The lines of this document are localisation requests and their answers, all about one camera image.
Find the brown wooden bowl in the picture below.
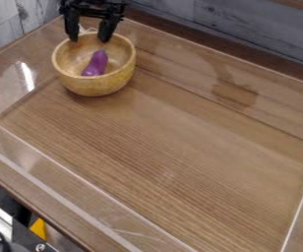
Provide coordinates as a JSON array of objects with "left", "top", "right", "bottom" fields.
[{"left": 51, "top": 31, "right": 137, "bottom": 96}]

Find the purple toy eggplant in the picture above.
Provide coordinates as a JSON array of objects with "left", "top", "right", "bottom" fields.
[{"left": 82, "top": 49, "right": 109, "bottom": 77}]

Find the clear acrylic tray wall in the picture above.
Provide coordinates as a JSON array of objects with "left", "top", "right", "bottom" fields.
[{"left": 0, "top": 13, "right": 303, "bottom": 252}]

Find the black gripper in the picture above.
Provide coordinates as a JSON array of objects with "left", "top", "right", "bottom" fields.
[{"left": 59, "top": 0, "right": 128, "bottom": 42}]

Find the yellow black equipment base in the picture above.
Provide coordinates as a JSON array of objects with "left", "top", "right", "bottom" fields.
[{"left": 11, "top": 217, "right": 67, "bottom": 252}]

